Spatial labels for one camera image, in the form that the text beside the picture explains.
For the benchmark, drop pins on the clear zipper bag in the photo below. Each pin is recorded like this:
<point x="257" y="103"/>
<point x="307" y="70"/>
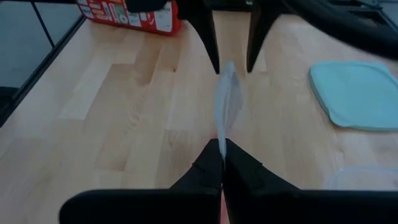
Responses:
<point x="228" y="93"/>

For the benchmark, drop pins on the clear plastic container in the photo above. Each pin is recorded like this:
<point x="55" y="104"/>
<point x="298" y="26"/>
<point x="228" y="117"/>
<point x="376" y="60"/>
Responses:
<point x="363" y="179"/>

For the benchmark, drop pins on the red first aid case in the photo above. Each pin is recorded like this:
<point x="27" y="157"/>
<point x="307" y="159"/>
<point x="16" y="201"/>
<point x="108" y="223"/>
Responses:
<point x="109" y="14"/>

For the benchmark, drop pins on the light blue container lid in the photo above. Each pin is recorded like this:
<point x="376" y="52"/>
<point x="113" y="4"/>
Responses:
<point x="357" y="93"/>

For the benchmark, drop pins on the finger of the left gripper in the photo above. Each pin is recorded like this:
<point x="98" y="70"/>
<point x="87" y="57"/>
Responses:
<point x="202" y="25"/>
<point x="259" y="21"/>

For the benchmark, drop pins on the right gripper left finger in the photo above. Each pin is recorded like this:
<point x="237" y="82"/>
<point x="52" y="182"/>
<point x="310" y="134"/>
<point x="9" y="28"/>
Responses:
<point x="140" y="208"/>

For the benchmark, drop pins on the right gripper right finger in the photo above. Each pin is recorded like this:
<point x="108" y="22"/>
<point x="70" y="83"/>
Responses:
<point x="311" y="208"/>

